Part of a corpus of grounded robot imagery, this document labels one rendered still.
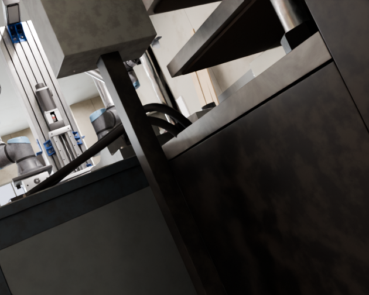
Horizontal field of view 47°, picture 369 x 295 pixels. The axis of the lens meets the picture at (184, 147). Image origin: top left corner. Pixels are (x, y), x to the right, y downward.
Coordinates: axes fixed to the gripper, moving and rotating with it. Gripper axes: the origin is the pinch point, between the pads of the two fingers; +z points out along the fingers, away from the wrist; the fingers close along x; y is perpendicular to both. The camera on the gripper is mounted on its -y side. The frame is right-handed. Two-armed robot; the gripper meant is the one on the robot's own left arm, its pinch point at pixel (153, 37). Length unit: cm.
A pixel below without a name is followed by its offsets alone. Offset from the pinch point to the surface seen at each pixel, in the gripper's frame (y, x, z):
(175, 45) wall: -77, -366, -251
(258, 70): 49, 39, 67
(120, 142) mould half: 46, 68, 8
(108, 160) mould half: 50, 72, 0
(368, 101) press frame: 69, 111, 121
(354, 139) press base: 75, 110, 115
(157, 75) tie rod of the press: 34, 74, 50
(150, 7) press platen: 12, 69, 58
